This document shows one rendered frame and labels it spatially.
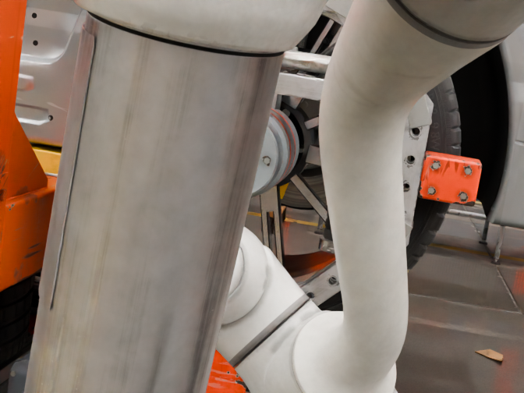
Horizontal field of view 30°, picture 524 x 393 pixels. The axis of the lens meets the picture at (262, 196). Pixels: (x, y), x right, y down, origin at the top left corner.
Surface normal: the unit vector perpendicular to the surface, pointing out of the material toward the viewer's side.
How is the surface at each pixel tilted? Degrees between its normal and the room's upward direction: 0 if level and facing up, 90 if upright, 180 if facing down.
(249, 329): 88
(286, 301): 54
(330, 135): 118
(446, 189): 90
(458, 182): 90
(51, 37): 90
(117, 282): 98
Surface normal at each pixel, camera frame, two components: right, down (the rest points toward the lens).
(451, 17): -0.29, 0.84
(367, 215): -0.04, 0.62
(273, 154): -0.18, 0.13
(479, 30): 0.07, 0.94
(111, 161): -0.40, 0.20
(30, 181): 0.97, 0.18
